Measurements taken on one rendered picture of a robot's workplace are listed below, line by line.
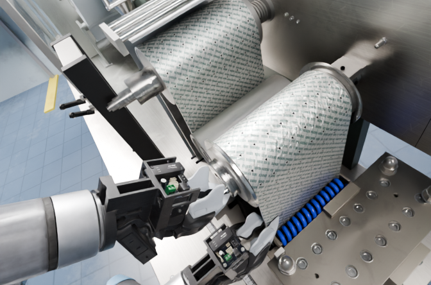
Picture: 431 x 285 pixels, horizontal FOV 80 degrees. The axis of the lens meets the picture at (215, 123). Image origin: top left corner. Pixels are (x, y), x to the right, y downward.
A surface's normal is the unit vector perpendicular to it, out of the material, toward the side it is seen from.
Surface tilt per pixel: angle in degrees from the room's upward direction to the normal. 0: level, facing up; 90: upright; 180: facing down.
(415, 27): 90
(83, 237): 68
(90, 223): 57
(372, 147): 0
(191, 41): 42
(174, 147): 0
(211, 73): 92
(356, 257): 0
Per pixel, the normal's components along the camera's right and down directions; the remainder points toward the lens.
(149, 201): 0.56, 0.52
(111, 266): -0.26, -0.62
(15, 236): 0.57, -0.42
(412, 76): -0.79, 0.58
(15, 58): 0.36, 0.65
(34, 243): 0.62, -0.16
